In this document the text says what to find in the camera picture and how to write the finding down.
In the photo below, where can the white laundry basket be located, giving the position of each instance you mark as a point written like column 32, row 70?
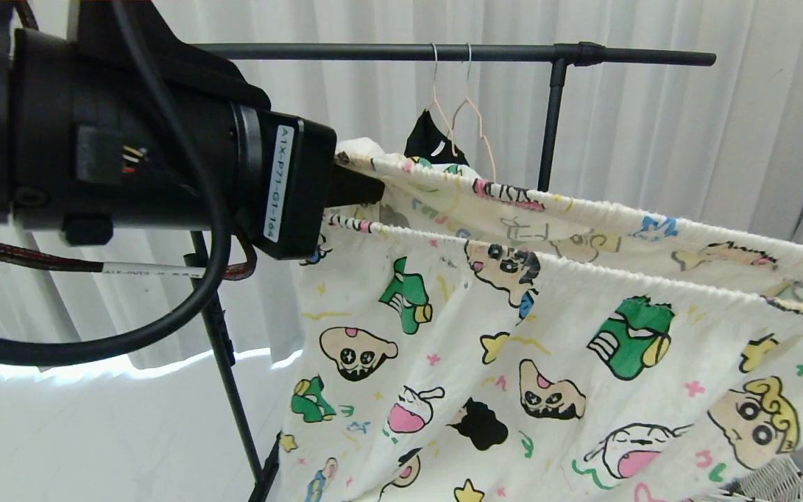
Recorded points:
column 771, row 484

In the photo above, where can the cream printed garment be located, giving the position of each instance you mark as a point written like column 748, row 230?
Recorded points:
column 548, row 335

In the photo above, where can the black clothes rack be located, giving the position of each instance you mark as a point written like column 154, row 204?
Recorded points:
column 373, row 51

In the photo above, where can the white curtain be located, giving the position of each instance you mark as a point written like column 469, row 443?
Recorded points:
column 652, row 139

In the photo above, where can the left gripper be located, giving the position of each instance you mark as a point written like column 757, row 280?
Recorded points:
column 164, row 174

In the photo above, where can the black garment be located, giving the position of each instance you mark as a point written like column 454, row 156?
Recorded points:
column 426, row 136

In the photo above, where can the pink clothes hanger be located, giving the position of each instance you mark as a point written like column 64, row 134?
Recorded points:
column 436, row 97
column 477, row 122

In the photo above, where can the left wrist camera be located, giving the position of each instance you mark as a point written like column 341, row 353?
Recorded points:
column 164, row 49

